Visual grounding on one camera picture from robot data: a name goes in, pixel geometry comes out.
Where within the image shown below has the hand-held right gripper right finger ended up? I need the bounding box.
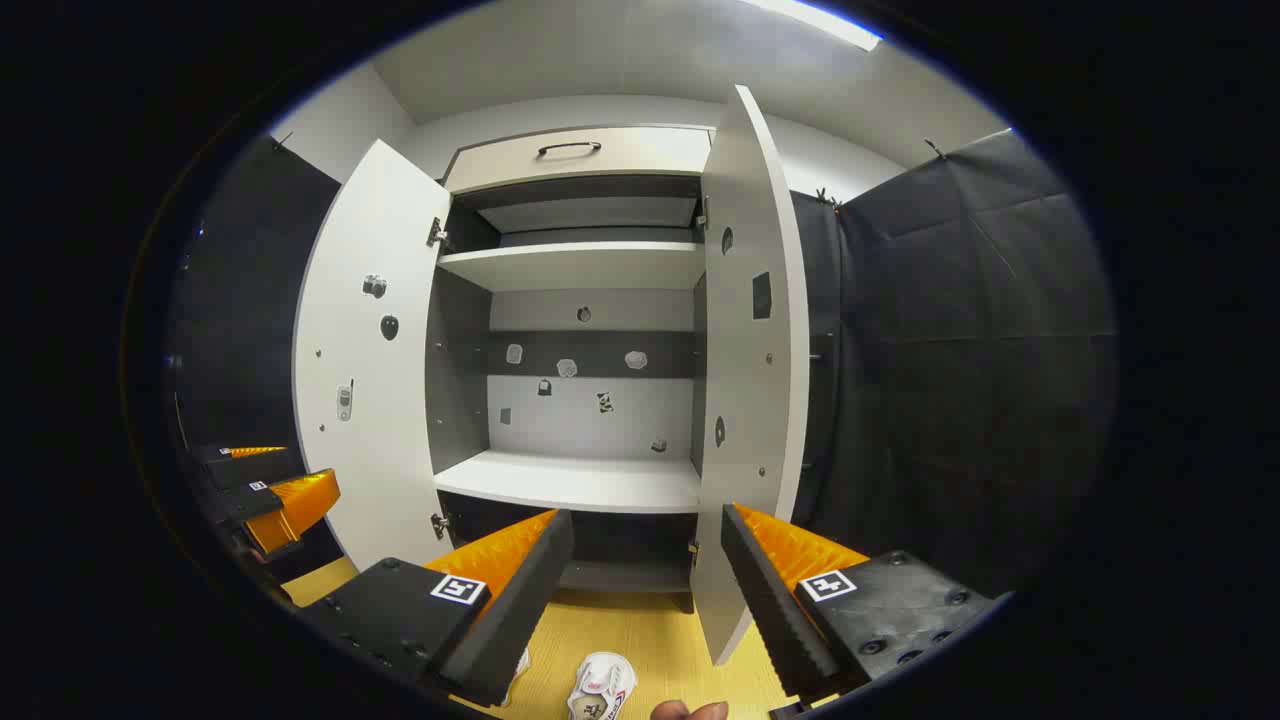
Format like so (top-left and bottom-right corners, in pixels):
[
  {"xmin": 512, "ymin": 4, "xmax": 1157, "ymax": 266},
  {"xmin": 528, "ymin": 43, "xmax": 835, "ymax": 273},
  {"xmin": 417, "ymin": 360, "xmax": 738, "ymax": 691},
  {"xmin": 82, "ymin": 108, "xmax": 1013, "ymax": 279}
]
[{"xmin": 720, "ymin": 502, "xmax": 1003, "ymax": 706}]

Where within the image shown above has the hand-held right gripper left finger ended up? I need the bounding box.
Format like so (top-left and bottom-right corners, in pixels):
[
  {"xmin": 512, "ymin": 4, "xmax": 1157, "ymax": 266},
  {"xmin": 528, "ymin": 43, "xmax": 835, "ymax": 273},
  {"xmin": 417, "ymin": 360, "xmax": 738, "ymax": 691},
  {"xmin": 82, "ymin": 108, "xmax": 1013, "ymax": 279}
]
[{"xmin": 298, "ymin": 508, "xmax": 576, "ymax": 709}]

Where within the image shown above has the white shoe cabinet door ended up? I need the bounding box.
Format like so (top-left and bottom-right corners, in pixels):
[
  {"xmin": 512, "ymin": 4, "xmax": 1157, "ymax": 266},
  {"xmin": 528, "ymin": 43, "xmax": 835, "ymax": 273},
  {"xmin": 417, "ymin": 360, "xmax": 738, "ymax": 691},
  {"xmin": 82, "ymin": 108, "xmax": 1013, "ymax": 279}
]
[
  {"xmin": 690, "ymin": 85, "xmax": 811, "ymax": 666},
  {"xmin": 292, "ymin": 138, "xmax": 453, "ymax": 573}
]

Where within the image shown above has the white shoe cabinet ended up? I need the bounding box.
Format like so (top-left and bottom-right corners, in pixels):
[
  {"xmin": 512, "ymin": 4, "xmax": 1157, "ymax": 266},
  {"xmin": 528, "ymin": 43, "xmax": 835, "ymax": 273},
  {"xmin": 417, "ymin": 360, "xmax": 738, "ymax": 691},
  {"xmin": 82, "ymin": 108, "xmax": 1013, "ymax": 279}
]
[{"xmin": 292, "ymin": 85, "xmax": 811, "ymax": 666}]

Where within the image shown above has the white cabinet drawer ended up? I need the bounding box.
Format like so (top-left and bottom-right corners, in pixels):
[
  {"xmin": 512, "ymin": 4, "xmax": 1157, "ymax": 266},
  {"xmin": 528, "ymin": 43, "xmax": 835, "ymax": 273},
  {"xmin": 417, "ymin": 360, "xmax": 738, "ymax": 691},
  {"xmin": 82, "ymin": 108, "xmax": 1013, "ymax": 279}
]
[{"xmin": 443, "ymin": 125, "xmax": 716, "ymax": 196}]

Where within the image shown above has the ceiling light strip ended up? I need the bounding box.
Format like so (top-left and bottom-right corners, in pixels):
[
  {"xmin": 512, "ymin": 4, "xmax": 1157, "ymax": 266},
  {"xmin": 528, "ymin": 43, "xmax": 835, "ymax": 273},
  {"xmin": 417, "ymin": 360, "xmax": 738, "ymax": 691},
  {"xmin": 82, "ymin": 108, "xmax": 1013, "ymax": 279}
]
[{"xmin": 740, "ymin": 0, "xmax": 883, "ymax": 51}]

